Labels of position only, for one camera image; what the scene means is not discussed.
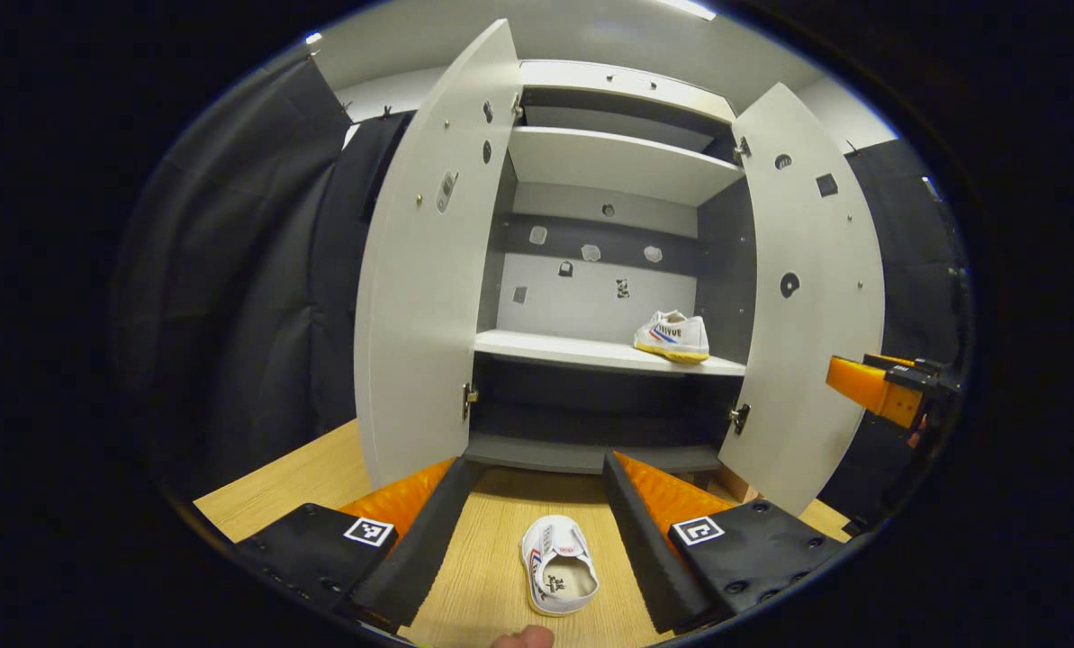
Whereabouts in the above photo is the white shoe cabinet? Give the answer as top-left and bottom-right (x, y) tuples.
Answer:
(465, 58), (758, 475)

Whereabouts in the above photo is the white shoe cabinet door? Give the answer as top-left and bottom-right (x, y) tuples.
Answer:
(354, 18), (524, 490)
(717, 83), (887, 517)

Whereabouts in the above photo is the brown cardboard box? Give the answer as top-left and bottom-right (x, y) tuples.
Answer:
(721, 466), (763, 505)

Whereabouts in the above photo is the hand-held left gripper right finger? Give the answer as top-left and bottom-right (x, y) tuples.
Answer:
(602, 452), (848, 635)

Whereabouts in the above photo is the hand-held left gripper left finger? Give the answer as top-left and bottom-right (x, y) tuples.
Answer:
(230, 456), (472, 635)

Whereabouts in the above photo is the white canvas shoe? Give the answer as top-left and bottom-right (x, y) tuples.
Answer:
(634, 310), (710, 365)
(520, 515), (600, 617)

